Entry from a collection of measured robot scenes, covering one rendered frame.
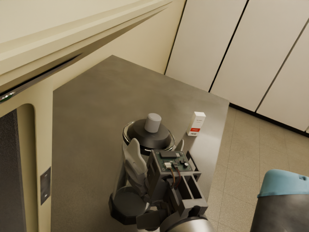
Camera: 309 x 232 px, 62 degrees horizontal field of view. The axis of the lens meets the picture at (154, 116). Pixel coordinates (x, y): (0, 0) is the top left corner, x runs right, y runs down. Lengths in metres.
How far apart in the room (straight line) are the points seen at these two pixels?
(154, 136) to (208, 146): 0.54
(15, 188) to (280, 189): 0.38
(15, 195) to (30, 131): 0.12
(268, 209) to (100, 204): 0.46
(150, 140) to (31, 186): 0.21
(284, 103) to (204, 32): 1.25
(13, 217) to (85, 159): 0.36
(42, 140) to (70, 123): 0.60
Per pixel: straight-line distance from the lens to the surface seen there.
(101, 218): 0.71
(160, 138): 0.50
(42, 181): 0.42
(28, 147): 0.40
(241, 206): 2.25
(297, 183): 0.40
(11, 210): 0.50
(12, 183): 0.44
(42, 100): 0.32
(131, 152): 0.47
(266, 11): 3.04
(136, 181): 0.45
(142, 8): 0.17
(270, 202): 0.40
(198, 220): 0.37
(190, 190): 0.38
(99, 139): 0.90
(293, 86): 3.29
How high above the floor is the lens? 1.54
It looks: 34 degrees down
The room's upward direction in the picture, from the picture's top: 17 degrees clockwise
